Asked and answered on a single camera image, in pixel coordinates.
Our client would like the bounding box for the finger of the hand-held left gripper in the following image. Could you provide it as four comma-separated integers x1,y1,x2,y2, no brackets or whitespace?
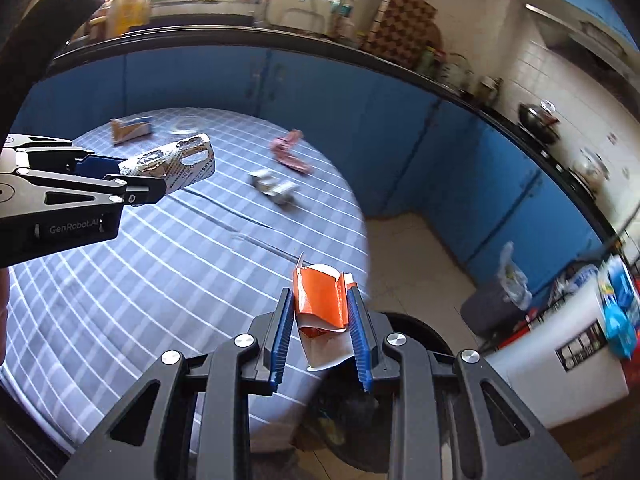
0,167,166,218
0,134,126,177

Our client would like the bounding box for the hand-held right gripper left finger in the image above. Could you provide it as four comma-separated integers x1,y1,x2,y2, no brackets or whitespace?
60,287,296,480

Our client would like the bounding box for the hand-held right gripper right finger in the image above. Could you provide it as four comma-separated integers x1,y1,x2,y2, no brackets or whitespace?
345,287,576,480

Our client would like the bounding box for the tan carton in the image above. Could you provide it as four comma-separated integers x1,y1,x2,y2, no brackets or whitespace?
110,117,152,145

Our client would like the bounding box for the black white printed wrapper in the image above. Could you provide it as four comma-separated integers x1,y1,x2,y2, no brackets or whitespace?
121,132,217,193

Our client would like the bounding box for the orange packet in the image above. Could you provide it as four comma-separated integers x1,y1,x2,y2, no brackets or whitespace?
292,255,358,371

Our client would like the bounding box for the black trash bin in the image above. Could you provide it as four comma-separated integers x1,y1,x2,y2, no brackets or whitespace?
295,311,473,480

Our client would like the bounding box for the clear plastic lid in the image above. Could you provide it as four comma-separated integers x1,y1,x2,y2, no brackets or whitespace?
169,116,203,136

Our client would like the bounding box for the small white medicine box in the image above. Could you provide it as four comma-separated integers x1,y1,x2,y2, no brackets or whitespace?
249,170,281,193

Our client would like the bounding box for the white label wrapper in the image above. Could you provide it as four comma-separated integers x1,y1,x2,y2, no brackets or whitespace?
265,180,300,207

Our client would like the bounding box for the pink wrapper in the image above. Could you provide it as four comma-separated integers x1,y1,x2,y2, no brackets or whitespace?
270,129,315,176

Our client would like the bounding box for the grey small waste bin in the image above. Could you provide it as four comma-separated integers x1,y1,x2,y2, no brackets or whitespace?
460,280,531,338

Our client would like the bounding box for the yellow bag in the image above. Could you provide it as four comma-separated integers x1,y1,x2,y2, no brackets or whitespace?
107,0,151,36

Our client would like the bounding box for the clear plastic bin liner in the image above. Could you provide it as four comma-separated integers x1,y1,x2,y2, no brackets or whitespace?
497,241,533,311

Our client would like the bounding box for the white washing machine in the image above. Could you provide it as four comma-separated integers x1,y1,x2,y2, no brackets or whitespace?
482,270,631,428

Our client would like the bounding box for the black kitchen countertop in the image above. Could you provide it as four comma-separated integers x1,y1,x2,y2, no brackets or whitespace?
50,25,621,238

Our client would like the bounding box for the row of blue cabinet doors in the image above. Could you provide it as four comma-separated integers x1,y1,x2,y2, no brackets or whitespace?
10,42,618,301

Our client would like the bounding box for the white plastic dish tub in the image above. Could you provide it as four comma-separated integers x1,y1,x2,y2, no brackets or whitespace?
277,0,336,31

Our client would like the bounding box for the blue plastic bag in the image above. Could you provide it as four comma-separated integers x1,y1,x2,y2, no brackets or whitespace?
597,255,640,361

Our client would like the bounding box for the black wok with lid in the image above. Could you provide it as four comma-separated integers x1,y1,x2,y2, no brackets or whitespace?
517,101,561,143

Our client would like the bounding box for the pale green kettle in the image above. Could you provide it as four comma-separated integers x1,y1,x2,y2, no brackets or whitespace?
447,55,473,93

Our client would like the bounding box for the white ceramic pot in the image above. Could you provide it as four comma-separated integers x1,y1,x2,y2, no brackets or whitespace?
572,147,608,188

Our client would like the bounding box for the checkered wooden cutting board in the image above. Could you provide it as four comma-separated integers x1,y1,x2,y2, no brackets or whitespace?
362,0,441,68

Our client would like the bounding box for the steel range hood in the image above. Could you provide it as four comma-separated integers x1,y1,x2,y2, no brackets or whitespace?
525,2,631,66

